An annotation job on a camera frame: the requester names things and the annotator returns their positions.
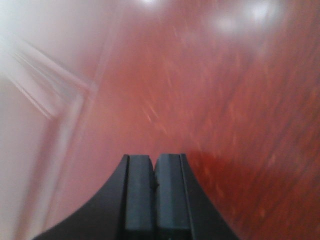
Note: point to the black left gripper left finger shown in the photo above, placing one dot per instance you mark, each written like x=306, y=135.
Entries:
x=122, y=209

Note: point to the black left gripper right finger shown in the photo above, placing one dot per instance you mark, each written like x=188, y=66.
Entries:
x=183, y=210

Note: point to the brown wooden door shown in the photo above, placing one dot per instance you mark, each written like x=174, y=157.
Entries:
x=233, y=84

